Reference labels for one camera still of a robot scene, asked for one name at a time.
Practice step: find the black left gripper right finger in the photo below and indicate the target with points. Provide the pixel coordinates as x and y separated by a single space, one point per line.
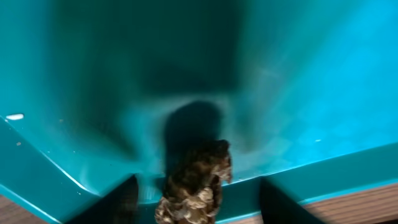
278 208

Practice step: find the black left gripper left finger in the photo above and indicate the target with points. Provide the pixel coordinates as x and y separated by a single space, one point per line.
117 207

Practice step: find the brown food scrap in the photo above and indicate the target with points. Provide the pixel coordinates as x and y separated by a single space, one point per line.
193 190

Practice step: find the teal serving tray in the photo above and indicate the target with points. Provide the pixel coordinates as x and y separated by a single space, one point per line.
93 92

